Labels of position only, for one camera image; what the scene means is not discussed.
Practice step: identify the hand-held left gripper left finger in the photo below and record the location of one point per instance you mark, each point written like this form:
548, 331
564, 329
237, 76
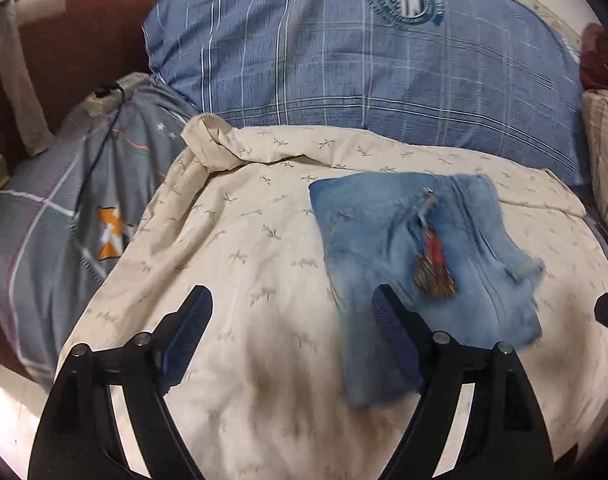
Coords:
191, 330

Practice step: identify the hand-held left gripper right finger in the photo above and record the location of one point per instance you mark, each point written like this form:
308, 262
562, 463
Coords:
391, 335

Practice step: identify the blue plaid pillow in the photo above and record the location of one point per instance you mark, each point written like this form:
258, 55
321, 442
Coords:
334, 45

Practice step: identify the dark red cloth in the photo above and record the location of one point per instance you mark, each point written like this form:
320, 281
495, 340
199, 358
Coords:
599, 57

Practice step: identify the striped beige cushion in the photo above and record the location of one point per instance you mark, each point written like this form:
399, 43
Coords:
606, 150

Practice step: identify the white power strip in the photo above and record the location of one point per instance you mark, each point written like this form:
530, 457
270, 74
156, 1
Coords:
114, 96

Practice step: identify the cream leaf-print blanket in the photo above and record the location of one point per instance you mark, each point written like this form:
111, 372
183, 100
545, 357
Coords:
244, 240

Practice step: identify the grey quilt with orange print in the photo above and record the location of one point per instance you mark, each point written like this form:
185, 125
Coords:
49, 210

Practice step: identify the beige cloth on headboard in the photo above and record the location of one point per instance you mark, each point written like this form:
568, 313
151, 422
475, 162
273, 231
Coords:
19, 80

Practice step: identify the blue denim pants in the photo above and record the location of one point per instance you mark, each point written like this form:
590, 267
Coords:
364, 220

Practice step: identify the red patterned fabric tassel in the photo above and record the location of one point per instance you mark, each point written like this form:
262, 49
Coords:
434, 270

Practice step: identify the brown headboard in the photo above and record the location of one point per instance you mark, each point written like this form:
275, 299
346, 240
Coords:
84, 35

